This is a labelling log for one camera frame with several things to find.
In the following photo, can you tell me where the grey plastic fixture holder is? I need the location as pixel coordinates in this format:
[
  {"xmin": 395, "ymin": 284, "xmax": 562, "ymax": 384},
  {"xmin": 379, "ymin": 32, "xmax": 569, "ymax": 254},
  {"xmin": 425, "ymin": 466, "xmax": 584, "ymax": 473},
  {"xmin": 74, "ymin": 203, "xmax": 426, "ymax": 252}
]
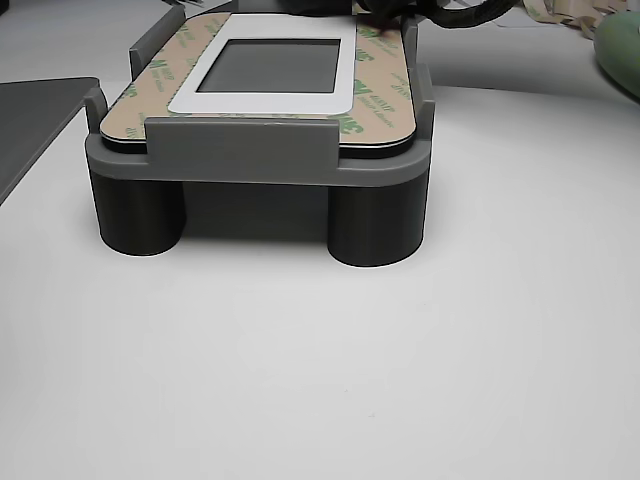
[{"xmin": 83, "ymin": 4, "xmax": 437, "ymax": 270}]

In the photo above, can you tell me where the black braided cable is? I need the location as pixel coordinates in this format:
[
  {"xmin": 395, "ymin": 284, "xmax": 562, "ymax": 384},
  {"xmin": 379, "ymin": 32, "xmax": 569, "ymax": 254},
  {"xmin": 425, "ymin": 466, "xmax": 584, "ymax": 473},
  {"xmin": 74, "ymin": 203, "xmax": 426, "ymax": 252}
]
[{"xmin": 424, "ymin": 0, "xmax": 519, "ymax": 32}]

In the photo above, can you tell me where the tan printed adhesive liner film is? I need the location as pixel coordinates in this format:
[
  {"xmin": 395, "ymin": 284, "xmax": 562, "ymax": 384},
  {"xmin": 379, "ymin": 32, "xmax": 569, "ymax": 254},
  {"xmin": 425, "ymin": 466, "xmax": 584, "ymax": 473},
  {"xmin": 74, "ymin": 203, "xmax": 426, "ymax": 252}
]
[{"xmin": 101, "ymin": 2, "xmax": 418, "ymax": 148}]

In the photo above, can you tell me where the dark grey flat tray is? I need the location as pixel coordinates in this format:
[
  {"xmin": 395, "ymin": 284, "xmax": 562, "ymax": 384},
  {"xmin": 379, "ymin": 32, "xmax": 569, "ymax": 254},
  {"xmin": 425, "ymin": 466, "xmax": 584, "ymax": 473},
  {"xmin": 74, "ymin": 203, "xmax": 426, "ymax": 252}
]
[{"xmin": 0, "ymin": 76, "xmax": 101, "ymax": 204}]

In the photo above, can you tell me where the white bezel display panel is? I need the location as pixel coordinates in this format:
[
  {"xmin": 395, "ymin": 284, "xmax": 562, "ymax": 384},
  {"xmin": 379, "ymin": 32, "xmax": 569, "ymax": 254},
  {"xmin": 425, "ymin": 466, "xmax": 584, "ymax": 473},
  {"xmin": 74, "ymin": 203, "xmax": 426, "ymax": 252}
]
[{"xmin": 99, "ymin": 13, "xmax": 419, "ymax": 160}]

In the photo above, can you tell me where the pile of peeled film strips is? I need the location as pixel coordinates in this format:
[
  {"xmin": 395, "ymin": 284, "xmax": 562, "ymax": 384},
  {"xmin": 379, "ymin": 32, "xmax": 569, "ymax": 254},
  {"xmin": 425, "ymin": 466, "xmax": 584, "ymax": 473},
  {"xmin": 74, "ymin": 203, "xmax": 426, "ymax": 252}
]
[{"xmin": 522, "ymin": 0, "xmax": 614, "ymax": 44}]

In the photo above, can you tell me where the green rounded object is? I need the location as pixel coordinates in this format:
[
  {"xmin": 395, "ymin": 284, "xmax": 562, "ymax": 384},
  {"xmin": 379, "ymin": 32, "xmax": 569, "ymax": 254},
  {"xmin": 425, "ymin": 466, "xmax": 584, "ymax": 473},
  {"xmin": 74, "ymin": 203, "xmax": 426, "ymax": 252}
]
[{"xmin": 592, "ymin": 12, "xmax": 640, "ymax": 106}]

